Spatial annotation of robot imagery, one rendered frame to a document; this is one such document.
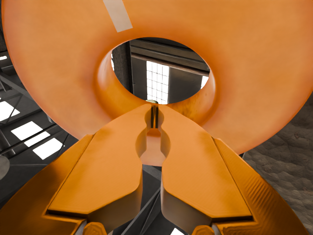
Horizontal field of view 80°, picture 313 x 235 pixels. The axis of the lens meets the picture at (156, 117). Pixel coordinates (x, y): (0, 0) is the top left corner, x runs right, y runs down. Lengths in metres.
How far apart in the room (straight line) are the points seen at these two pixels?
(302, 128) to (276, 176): 0.11
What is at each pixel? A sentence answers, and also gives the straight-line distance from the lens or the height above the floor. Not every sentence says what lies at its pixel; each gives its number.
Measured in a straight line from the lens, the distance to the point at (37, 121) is 13.28.
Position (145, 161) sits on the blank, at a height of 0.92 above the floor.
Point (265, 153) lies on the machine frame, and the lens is 0.39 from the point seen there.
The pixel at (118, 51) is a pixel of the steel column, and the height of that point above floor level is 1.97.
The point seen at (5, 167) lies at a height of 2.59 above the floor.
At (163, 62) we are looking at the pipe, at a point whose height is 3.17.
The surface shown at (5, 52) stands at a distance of 3.86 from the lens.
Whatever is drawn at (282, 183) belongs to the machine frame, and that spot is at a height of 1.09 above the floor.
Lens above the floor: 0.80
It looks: 36 degrees up
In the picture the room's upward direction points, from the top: 180 degrees counter-clockwise
